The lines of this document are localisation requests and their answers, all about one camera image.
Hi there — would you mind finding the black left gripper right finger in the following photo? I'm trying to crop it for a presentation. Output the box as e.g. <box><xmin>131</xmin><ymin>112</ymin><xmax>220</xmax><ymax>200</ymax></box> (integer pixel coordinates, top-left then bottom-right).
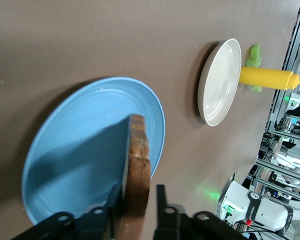
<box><xmin>152</xmin><ymin>184</ymin><xmax>243</xmax><ymax>240</ymax></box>

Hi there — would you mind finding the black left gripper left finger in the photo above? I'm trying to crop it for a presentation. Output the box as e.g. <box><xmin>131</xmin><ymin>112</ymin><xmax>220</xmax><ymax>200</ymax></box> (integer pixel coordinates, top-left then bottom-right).
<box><xmin>13</xmin><ymin>184</ymin><xmax>123</xmax><ymax>240</ymax></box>

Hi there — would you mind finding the brown toasted bread slice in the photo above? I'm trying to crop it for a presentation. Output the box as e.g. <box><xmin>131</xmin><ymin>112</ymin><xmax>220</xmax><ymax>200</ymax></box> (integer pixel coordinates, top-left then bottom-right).
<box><xmin>116</xmin><ymin>114</ymin><xmax>151</xmax><ymax>240</ymax></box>

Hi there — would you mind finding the yellow squeeze sauce bottle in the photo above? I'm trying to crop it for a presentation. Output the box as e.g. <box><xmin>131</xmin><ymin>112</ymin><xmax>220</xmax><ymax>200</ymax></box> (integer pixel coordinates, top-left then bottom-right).
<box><xmin>239</xmin><ymin>66</ymin><xmax>300</xmax><ymax>91</ymax></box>

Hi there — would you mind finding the green lettuce leaf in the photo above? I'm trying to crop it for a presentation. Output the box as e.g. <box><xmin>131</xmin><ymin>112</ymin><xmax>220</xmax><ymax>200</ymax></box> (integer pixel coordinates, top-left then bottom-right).
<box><xmin>244</xmin><ymin>44</ymin><xmax>264</xmax><ymax>93</ymax></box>

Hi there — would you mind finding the blue plate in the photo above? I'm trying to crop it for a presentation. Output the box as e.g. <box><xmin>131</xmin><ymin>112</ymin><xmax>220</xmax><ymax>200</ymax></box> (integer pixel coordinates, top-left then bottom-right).
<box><xmin>21</xmin><ymin>76</ymin><xmax>166</xmax><ymax>226</ymax></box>

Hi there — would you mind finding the beige plate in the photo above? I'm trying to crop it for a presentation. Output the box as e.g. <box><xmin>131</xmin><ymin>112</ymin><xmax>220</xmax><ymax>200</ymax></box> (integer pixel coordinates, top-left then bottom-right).
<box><xmin>197</xmin><ymin>38</ymin><xmax>242</xmax><ymax>127</ymax></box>

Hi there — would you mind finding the aluminium frame structure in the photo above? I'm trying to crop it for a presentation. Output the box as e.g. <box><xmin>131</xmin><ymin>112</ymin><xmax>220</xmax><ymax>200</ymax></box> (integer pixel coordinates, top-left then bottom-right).
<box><xmin>249</xmin><ymin>0</ymin><xmax>300</xmax><ymax>208</ymax></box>

